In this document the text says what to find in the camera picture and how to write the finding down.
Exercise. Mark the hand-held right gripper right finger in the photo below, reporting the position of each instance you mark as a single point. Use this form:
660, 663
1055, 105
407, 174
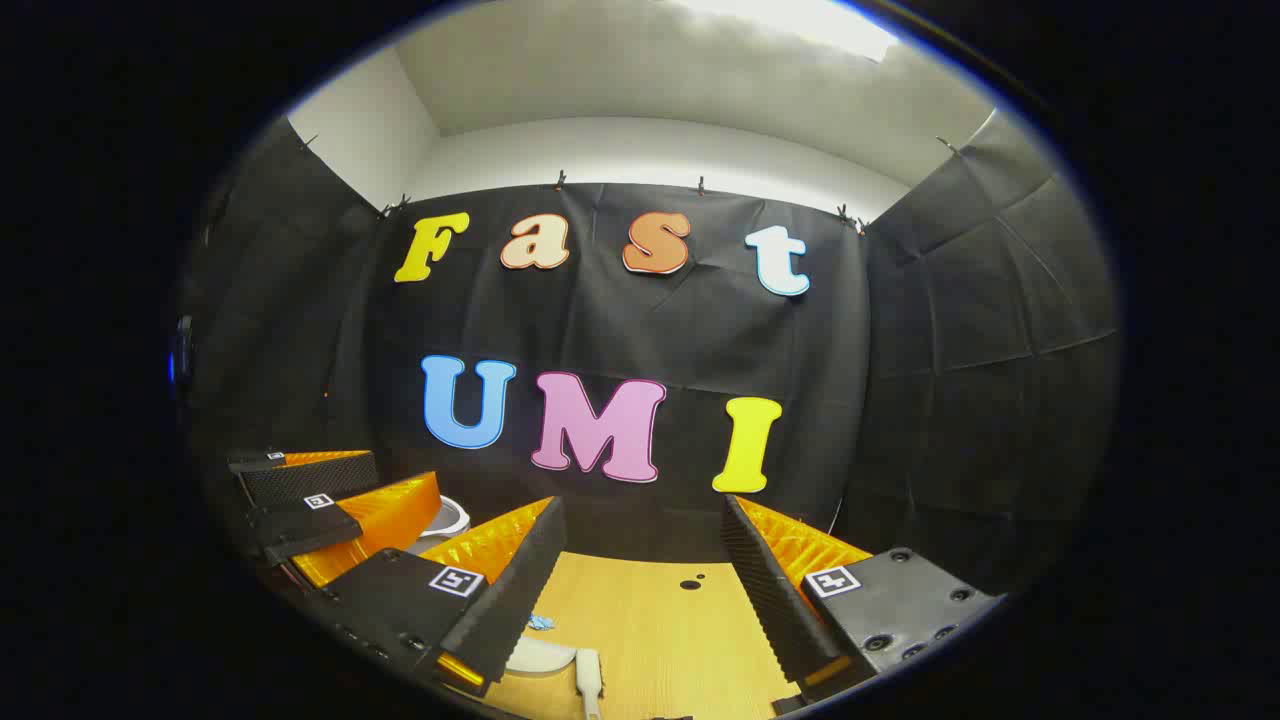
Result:
765, 590

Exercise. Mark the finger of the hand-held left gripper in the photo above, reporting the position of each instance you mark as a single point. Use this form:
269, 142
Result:
310, 478
300, 525

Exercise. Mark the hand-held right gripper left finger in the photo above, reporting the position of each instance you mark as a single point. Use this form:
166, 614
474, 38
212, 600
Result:
515, 590

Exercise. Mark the small grey broom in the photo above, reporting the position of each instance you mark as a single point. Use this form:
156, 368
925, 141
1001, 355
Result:
589, 675

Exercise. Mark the grey dustpan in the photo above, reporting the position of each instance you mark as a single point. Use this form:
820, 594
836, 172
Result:
540, 655

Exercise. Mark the light blue paper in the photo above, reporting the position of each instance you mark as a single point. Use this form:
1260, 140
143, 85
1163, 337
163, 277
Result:
540, 622

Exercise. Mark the white garbage bin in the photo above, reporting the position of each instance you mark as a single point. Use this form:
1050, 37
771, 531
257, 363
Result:
450, 518

